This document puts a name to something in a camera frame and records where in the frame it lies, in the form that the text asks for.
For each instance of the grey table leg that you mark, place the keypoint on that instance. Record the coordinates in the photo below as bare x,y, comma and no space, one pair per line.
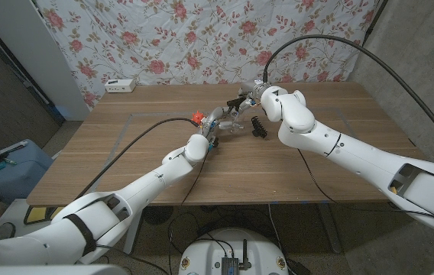
329,229

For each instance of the white table leg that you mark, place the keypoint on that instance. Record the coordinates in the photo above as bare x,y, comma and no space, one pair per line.
135,237

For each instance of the white and black tool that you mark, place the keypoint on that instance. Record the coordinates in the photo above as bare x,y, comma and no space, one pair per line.
8,149

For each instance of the yellow and black item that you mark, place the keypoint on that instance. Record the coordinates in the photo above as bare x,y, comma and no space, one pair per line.
35,214

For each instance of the black pole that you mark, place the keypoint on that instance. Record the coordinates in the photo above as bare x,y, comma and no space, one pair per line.
373,19

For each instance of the floral backdrop cloth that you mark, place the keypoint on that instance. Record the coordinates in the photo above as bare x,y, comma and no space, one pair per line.
209,38

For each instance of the blue case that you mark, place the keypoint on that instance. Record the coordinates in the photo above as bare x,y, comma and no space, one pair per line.
18,172

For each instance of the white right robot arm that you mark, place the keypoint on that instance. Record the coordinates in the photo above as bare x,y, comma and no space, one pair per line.
354,149

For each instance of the orange spiky stress ball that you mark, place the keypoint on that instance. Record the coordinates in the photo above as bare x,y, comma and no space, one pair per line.
197,116

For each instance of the white power strip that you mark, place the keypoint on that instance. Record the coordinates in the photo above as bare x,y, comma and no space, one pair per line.
119,86

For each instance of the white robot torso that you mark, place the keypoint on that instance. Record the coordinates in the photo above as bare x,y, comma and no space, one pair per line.
49,270

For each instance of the black antenna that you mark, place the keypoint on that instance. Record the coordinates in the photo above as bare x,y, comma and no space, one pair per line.
245,256

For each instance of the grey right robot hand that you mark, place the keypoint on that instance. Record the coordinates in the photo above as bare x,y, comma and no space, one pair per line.
253,89

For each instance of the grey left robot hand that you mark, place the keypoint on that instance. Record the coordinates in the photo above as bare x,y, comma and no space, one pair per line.
217,114

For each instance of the clear plastic bottle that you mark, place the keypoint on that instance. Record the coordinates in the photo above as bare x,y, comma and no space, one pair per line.
236,124

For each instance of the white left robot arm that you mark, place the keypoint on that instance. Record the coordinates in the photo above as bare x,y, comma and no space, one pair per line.
133,195

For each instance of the white panel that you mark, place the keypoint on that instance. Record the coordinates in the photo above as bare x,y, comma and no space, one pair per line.
30,46

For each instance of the black hair clip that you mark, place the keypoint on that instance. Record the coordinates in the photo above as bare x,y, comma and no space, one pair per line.
258,129

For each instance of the black trigger spray top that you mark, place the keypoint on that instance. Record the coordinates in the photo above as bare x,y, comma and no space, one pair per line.
236,102

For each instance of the black floor fan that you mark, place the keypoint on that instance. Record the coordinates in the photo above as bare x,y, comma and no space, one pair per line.
157,214

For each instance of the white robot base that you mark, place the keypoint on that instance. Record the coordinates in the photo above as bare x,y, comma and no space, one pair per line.
209,252

